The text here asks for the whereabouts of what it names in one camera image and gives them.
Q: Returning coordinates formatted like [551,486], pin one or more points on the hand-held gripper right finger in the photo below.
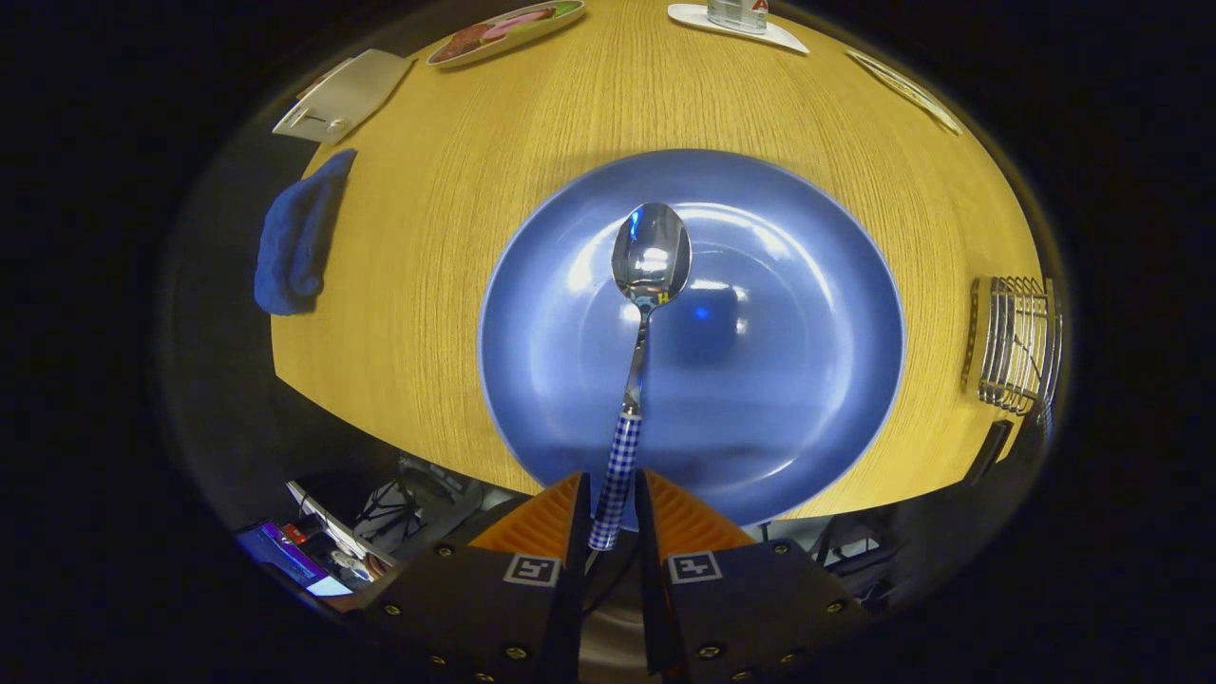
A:
[651,570]

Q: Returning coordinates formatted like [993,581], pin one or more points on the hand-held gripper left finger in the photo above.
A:
[579,570]

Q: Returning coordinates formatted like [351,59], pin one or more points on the blue round plate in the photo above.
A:
[779,380]

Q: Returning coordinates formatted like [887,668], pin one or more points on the glowing colourful screen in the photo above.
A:
[285,556]

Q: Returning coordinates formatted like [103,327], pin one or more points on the black table clamp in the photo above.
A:
[988,454]

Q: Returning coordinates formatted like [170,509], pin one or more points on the blue folded cloth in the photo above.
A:
[294,237]

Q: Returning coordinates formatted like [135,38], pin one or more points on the white toaster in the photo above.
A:
[347,95]

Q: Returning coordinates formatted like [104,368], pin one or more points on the white divided dish of beans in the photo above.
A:
[902,88]

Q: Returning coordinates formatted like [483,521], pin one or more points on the plate of mixed food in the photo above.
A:
[503,30]

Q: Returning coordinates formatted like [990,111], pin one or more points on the white square coaster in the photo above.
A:
[774,38]

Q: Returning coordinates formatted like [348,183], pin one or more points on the white bottle with green cap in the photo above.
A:
[736,14]

